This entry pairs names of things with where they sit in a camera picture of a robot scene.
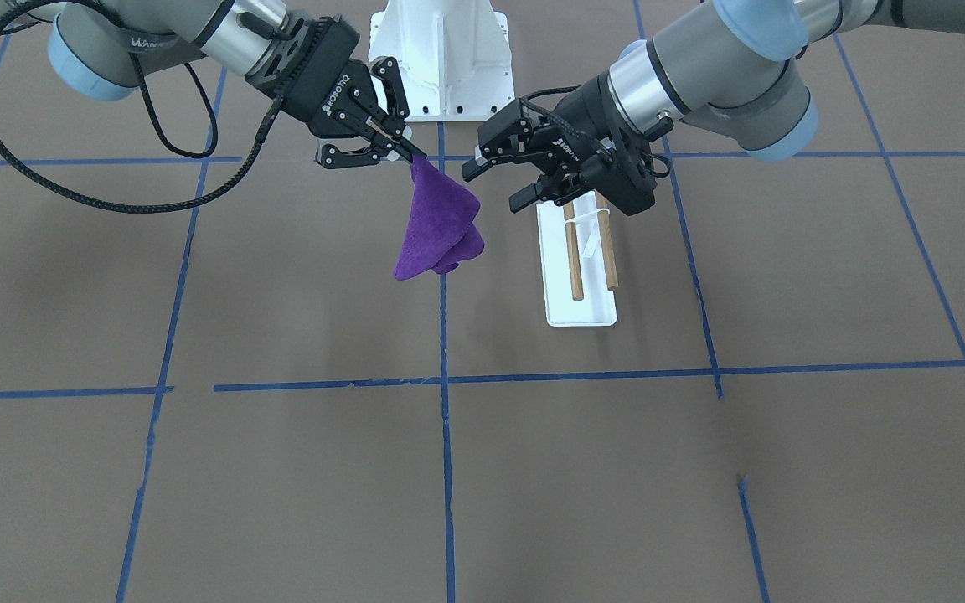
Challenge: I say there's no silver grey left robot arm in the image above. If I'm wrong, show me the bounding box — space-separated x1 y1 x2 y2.
461 1 965 216

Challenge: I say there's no white rack with wooden rods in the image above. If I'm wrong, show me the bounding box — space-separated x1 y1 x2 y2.
536 192 619 327

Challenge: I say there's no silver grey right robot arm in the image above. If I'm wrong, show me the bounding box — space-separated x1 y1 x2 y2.
0 1 424 169

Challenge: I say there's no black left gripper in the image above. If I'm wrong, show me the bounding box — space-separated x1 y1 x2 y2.
461 74 674 216

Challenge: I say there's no purple towel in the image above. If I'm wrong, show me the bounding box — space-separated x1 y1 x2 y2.
394 154 485 280

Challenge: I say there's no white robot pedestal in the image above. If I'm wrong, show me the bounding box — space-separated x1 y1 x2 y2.
369 1 516 122

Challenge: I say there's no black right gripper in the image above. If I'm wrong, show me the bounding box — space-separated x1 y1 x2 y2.
245 15 428 169

